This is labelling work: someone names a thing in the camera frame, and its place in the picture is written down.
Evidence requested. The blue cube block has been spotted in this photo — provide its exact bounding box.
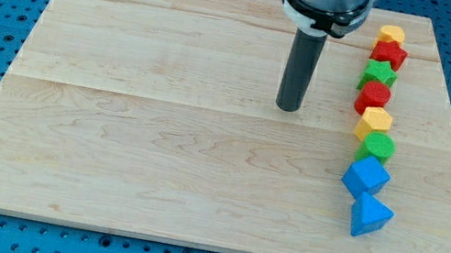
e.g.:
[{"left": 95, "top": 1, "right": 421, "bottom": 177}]
[{"left": 341, "top": 156, "right": 391, "bottom": 199}]

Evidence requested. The green cylinder block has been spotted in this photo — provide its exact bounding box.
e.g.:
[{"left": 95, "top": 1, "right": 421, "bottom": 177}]
[{"left": 354, "top": 132, "right": 396, "bottom": 165}]

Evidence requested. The red star block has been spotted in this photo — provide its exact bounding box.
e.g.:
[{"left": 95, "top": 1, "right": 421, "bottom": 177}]
[{"left": 369, "top": 41, "right": 409, "bottom": 72}]

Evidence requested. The blue triangle block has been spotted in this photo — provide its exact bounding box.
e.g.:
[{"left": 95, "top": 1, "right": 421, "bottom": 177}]
[{"left": 350, "top": 192, "right": 395, "bottom": 237}]

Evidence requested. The light wooden board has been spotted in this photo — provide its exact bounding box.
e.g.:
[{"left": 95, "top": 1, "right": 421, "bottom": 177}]
[{"left": 0, "top": 0, "right": 451, "bottom": 253}]

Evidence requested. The yellow heart block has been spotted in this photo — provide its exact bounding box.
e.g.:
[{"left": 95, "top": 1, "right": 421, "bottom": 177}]
[{"left": 376, "top": 24, "right": 405, "bottom": 47}]

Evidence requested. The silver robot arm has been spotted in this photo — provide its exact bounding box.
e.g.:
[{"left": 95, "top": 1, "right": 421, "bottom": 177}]
[{"left": 275, "top": 0, "right": 378, "bottom": 112}]

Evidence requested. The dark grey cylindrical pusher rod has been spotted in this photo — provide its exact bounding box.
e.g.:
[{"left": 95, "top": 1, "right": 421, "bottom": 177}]
[{"left": 275, "top": 29, "right": 327, "bottom": 112}]

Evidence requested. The green star block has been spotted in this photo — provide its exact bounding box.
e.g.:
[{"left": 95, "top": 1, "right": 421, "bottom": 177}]
[{"left": 357, "top": 59, "right": 398, "bottom": 90}]

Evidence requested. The yellow hexagon block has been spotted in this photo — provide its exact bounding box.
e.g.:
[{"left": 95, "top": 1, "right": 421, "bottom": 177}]
[{"left": 353, "top": 106, "right": 393, "bottom": 141}]

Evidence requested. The red cylinder block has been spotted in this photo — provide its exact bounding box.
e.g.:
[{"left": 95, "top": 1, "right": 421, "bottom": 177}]
[{"left": 354, "top": 81, "right": 391, "bottom": 115}]

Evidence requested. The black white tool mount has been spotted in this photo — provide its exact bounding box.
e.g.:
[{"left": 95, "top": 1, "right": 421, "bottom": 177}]
[{"left": 282, "top": 0, "right": 378, "bottom": 39}]

